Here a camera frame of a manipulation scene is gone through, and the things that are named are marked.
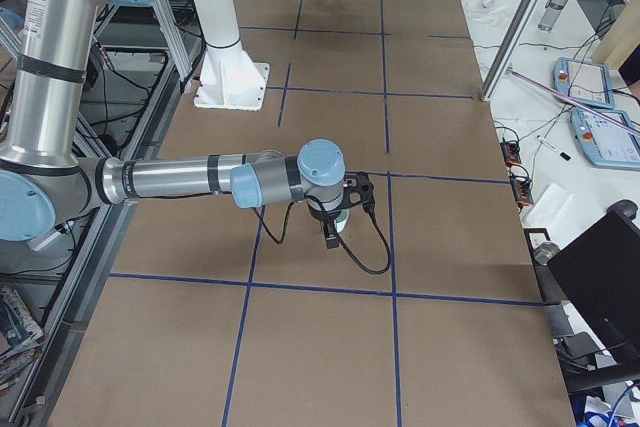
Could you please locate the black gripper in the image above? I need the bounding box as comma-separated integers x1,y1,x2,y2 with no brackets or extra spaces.
306,199,342,249

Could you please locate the green plastic cup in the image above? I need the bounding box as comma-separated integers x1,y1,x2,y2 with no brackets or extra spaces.
334,210,349,233

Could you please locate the stack of books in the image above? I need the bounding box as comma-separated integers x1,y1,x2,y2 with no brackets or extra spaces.
1,284,45,390

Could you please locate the orange black connector block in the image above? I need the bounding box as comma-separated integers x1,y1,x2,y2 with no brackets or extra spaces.
500,140,522,167

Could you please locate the black marker pen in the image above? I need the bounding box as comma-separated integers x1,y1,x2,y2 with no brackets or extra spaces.
536,136,571,161

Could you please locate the black monitor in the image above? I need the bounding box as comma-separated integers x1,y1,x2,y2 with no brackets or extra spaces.
548,211,639,362

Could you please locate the near teach pendant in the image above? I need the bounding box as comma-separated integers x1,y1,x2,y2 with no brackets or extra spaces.
570,109,639,171

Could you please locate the teach pendant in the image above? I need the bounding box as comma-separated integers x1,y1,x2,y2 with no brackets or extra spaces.
552,57,615,110
570,109,639,171

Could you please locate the far teach pendant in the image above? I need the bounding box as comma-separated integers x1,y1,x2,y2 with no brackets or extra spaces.
552,57,615,110

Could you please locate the reacher grabber stick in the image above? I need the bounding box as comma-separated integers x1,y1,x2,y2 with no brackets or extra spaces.
506,67,640,137

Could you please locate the clear water bottle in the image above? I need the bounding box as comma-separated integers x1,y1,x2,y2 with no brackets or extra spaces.
538,0,568,32

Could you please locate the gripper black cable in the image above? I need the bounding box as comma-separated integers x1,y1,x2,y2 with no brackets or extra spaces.
255,196,392,276

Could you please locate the white camera mast base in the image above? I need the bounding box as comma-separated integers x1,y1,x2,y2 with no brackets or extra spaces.
193,0,270,111

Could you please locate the aluminium frame post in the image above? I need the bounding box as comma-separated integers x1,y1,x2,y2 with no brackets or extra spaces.
480,0,540,102

